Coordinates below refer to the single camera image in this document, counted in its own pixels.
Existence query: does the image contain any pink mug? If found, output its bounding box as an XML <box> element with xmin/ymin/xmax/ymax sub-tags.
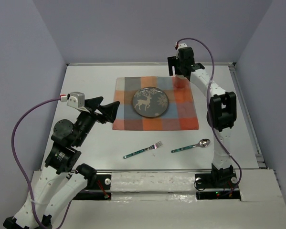
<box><xmin>173</xmin><ymin>75</ymin><xmax>189</xmax><ymax>89</ymax></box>

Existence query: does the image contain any grey reindeer plate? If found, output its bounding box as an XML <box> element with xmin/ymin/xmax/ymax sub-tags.
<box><xmin>132</xmin><ymin>87</ymin><xmax>169</xmax><ymax>118</ymax></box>

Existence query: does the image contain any checkered orange blue cloth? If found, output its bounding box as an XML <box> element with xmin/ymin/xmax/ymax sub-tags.
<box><xmin>113</xmin><ymin>76</ymin><xmax>199</xmax><ymax>131</ymax></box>

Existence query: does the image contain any fork with green handle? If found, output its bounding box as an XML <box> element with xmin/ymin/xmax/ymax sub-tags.
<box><xmin>123</xmin><ymin>141</ymin><xmax>163</xmax><ymax>159</ymax></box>

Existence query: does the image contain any spoon with green handle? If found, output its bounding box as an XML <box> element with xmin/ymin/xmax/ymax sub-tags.
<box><xmin>171</xmin><ymin>139</ymin><xmax>211</xmax><ymax>153</ymax></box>

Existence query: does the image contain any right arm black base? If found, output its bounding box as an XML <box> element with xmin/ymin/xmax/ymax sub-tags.
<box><xmin>194</xmin><ymin>173</ymin><xmax>241</xmax><ymax>200</ymax></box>

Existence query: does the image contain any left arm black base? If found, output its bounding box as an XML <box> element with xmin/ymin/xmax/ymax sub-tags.
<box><xmin>73</xmin><ymin>173</ymin><xmax>112</xmax><ymax>201</ymax></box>

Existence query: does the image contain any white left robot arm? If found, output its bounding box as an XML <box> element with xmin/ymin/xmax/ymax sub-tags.
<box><xmin>3</xmin><ymin>92</ymin><xmax>120</xmax><ymax>229</ymax></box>

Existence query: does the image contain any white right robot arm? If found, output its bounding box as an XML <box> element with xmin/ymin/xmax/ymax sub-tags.
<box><xmin>168</xmin><ymin>43</ymin><xmax>237</xmax><ymax>191</ymax></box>

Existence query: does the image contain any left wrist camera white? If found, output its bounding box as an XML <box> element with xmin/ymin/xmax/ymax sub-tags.
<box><xmin>60</xmin><ymin>92</ymin><xmax>89</xmax><ymax>112</ymax></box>

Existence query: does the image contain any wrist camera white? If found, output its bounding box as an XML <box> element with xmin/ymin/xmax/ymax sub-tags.
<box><xmin>175</xmin><ymin>42</ymin><xmax>188</xmax><ymax>50</ymax></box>
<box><xmin>60</xmin><ymin>92</ymin><xmax>89</xmax><ymax>112</ymax></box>

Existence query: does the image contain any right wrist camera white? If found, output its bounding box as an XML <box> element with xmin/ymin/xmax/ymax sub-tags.
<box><xmin>175</xmin><ymin>42</ymin><xmax>188</xmax><ymax>50</ymax></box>

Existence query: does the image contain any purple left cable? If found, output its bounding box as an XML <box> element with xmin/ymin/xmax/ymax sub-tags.
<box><xmin>11</xmin><ymin>98</ymin><xmax>105</xmax><ymax>229</ymax></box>

